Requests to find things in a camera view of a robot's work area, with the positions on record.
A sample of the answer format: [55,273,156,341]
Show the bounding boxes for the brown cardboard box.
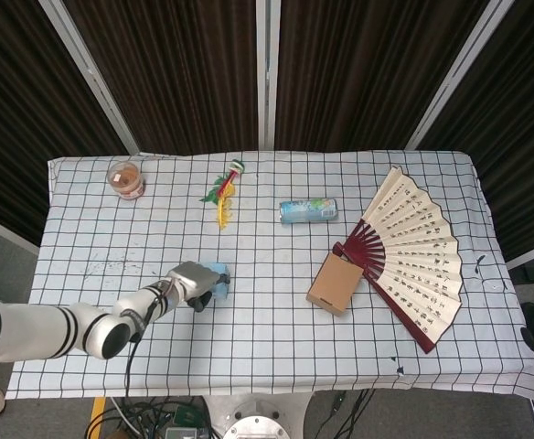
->
[305,252,365,317]

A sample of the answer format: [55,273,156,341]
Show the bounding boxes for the white partition base rail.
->
[0,209,40,256]
[506,248,534,271]

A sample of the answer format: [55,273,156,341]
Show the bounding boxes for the black floor cable bundle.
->
[324,389,376,439]
[86,395,213,439]

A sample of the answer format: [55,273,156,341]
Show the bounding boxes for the paper folding fan red ribs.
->
[332,165,464,355]

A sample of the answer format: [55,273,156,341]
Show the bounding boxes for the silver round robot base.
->
[202,391,316,439]

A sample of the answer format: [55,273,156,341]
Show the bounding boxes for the light blue drink can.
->
[279,198,339,225]

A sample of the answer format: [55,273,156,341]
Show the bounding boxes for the clear plastic jar orange contents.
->
[106,160,147,201]

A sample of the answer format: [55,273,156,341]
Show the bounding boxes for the white partition frame post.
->
[255,0,282,151]
[37,0,141,155]
[404,0,518,151]

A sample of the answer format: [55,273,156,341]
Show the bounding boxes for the white black grid tablecloth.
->
[5,149,534,404]

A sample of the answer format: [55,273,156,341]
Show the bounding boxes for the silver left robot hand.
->
[165,260,231,314]

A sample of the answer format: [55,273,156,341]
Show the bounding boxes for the green circuit board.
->
[173,404,204,426]

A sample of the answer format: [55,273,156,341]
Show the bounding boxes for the light blue numbered cube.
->
[201,261,231,302]

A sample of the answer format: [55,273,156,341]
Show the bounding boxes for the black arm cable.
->
[123,281,176,399]

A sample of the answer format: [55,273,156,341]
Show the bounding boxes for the dark ribbed partition panel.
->
[63,0,262,155]
[0,0,129,248]
[275,0,493,151]
[420,0,534,262]

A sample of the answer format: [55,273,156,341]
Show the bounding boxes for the colourful feather shuttlecock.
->
[198,158,246,231]

